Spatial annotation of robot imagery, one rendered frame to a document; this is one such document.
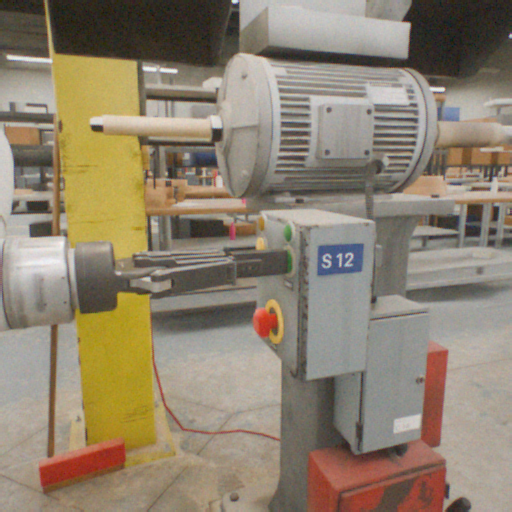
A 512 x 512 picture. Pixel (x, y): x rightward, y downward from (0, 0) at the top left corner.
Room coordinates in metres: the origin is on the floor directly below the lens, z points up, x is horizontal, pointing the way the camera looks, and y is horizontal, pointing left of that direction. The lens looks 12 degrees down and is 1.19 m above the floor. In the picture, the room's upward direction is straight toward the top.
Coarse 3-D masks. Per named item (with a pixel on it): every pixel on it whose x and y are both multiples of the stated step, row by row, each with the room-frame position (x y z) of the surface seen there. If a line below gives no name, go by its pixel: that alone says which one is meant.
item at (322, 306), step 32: (320, 224) 0.49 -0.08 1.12; (352, 224) 0.50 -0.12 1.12; (320, 256) 0.49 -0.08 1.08; (352, 256) 0.50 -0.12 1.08; (288, 288) 0.51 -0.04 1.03; (320, 288) 0.49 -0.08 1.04; (352, 288) 0.50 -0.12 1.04; (288, 320) 0.51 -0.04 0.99; (320, 320) 0.49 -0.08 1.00; (352, 320) 0.50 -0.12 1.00; (288, 352) 0.51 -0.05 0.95; (320, 352) 0.49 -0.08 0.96; (352, 352) 0.51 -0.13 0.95
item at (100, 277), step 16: (80, 256) 0.41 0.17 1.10; (96, 256) 0.41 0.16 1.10; (112, 256) 0.42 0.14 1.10; (80, 272) 0.40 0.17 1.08; (96, 272) 0.40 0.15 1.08; (112, 272) 0.41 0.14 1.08; (128, 272) 0.41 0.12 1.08; (144, 272) 0.42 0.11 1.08; (80, 288) 0.40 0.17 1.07; (96, 288) 0.40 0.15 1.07; (112, 288) 0.41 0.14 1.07; (128, 288) 0.41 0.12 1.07; (80, 304) 0.40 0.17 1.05; (96, 304) 0.41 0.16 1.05; (112, 304) 0.41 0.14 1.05
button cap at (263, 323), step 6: (258, 312) 0.55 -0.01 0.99; (264, 312) 0.54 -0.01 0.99; (258, 318) 0.54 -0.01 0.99; (264, 318) 0.53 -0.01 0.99; (270, 318) 0.55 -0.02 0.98; (276, 318) 0.55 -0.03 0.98; (258, 324) 0.54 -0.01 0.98; (264, 324) 0.53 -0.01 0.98; (270, 324) 0.54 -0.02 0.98; (276, 324) 0.55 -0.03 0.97; (258, 330) 0.54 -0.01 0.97; (264, 330) 0.53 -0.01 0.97; (270, 330) 0.53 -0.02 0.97; (264, 336) 0.53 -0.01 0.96
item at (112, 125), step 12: (108, 120) 0.73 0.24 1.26; (120, 120) 0.74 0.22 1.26; (132, 120) 0.74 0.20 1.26; (144, 120) 0.75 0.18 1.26; (156, 120) 0.76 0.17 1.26; (168, 120) 0.77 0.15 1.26; (180, 120) 0.77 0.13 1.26; (192, 120) 0.78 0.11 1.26; (204, 120) 0.79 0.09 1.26; (108, 132) 0.73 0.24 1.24; (120, 132) 0.74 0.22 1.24; (132, 132) 0.75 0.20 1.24; (144, 132) 0.75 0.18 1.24; (156, 132) 0.76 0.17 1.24; (168, 132) 0.76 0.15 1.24; (180, 132) 0.77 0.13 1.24; (192, 132) 0.78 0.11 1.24; (204, 132) 0.79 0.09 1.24
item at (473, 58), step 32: (384, 0) 0.99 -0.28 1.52; (416, 0) 1.03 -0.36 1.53; (448, 0) 1.04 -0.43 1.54; (480, 0) 1.04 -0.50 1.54; (416, 32) 1.12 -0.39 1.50; (448, 32) 1.15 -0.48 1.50; (480, 32) 1.12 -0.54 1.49; (416, 64) 1.12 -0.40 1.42; (448, 64) 1.16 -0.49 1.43; (480, 64) 1.11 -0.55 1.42
